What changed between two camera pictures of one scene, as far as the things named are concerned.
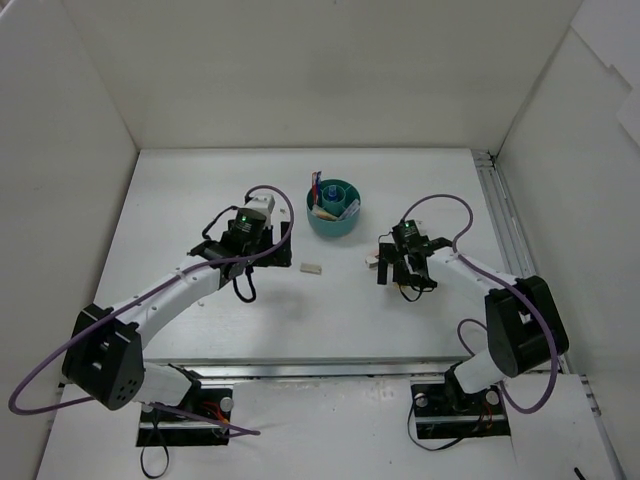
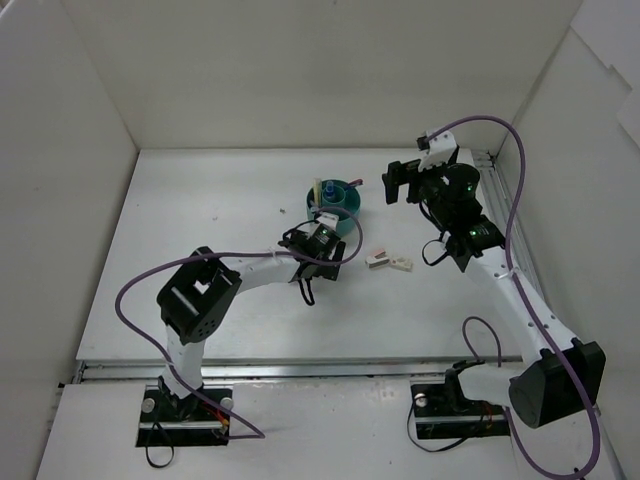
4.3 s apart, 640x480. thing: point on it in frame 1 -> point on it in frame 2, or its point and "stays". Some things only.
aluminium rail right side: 512,238 stays
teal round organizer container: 336,194 stays
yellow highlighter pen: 352,209 -> 317,192
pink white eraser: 372,261 stays
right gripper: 405,255 -> 409,176
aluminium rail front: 314,368 stays
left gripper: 278,248 -> 297,241
